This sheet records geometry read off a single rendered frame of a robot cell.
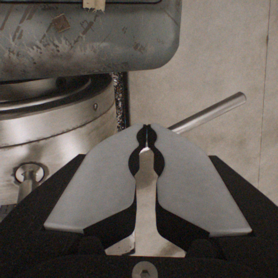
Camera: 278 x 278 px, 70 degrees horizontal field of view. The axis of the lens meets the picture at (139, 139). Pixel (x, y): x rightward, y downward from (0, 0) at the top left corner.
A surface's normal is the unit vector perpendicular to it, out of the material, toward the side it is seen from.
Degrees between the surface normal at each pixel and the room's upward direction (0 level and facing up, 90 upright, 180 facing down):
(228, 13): 0
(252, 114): 0
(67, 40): 19
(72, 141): 27
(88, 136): 36
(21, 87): 13
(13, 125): 7
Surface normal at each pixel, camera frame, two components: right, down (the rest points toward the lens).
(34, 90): 0.62, 0.39
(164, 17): 0.29, 0.54
